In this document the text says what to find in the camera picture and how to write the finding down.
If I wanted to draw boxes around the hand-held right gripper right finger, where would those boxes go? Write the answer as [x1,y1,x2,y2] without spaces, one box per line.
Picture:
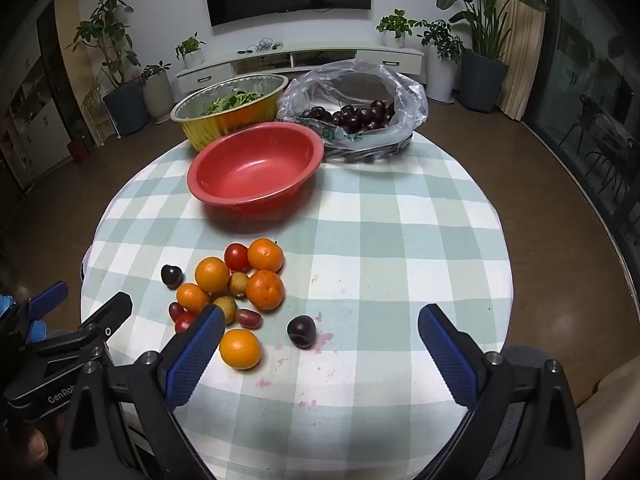
[417,303,586,480]

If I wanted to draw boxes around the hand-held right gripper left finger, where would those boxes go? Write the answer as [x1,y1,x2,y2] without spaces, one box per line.
[57,304,226,480]

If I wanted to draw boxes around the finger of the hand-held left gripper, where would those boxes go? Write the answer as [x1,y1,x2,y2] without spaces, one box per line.
[75,291,134,346]
[27,281,69,321]

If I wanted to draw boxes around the red cherry tomato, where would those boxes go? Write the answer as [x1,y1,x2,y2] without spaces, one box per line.
[223,242,251,273]
[173,311,198,336]

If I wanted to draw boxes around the small orange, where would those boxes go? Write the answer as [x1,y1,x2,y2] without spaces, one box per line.
[219,328,262,371]
[176,282,211,313]
[247,238,285,272]
[245,270,285,311]
[194,256,231,294]

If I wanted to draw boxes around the oblong purple-red grape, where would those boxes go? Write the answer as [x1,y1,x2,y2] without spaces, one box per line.
[235,308,263,330]

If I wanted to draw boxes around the red plastic bowl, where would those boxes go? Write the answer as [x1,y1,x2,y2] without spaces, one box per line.
[187,122,326,213]

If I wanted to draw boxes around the person's left hand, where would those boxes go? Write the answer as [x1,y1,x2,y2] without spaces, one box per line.
[10,417,63,466]

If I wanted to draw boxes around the small red bin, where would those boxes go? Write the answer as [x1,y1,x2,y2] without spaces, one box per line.
[67,139,93,163]

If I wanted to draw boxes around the beige chair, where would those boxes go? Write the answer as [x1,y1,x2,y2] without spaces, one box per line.
[575,355,640,480]

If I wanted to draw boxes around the white side cabinet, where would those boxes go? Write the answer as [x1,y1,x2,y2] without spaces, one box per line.
[0,55,73,191]

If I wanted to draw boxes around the tall potted plant dark pot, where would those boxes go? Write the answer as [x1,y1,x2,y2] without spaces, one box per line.
[67,0,151,136]

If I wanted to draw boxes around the small plant white ribbed pot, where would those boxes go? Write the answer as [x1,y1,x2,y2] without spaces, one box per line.
[140,61,176,123]

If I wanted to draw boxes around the gold foil bowl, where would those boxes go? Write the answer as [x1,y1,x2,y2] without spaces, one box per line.
[170,74,291,153]

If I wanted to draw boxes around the green leafy vegetables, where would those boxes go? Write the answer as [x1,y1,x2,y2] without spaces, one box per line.
[202,90,263,116]

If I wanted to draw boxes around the pile of dark cherries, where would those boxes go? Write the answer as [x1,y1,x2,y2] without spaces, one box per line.
[300,100,396,135]

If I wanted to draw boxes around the outdoor patio furniture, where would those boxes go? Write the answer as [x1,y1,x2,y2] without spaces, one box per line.
[557,92,638,196]

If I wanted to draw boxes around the small potted plant on cabinet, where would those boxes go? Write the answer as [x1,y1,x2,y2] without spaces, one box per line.
[175,32,207,68]

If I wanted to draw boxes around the large-leaf plant dark pot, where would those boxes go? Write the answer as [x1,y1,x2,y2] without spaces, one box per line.
[417,0,548,113]

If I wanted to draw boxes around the bushy plant tall white pot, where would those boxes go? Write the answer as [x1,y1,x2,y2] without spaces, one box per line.
[415,19,466,105]

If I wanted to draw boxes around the clear plastic bag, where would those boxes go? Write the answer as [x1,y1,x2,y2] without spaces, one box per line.
[276,58,429,161]

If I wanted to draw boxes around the beige curtain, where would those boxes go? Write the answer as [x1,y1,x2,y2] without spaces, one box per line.
[497,0,546,121]

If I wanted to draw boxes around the white television cabinet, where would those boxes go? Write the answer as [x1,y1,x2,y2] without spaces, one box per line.
[176,46,425,93]

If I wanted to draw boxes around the leafy potted plant white pot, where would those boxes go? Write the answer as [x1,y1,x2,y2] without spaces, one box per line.
[376,8,418,50]

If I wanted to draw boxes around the tangle of cables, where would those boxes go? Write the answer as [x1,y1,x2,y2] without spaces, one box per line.
[237,37,286,56]

